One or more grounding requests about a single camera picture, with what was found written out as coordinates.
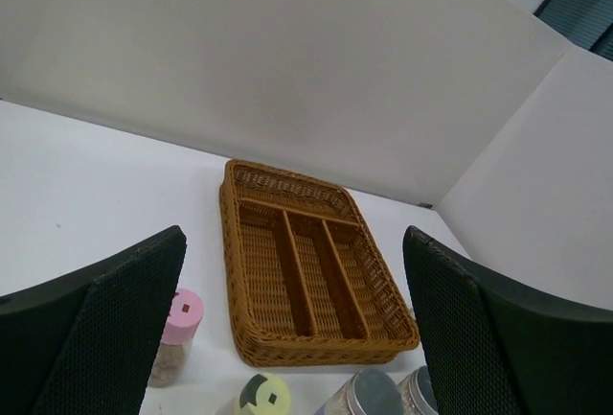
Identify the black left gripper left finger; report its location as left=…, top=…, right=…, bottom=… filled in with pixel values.
left=1, top=225, right=187, bottom=414

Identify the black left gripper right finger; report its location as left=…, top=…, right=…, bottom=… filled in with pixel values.
left=402, top=226, right=612, bottom=414

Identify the pink cap spice bottle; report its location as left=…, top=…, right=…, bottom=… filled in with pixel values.
left=148, top=288, right=204, bottom=388

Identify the silver lid blue label jar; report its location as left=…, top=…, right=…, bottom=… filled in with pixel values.
left=316, top=368, right=404, bottom=415

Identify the yellow cap spice bottle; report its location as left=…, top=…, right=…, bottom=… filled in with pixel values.
left=216, top=373, right=291, bottom=415

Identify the brown wicker divided basket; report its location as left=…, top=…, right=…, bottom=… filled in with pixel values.
left=219, top=159, right=420, bottom=367

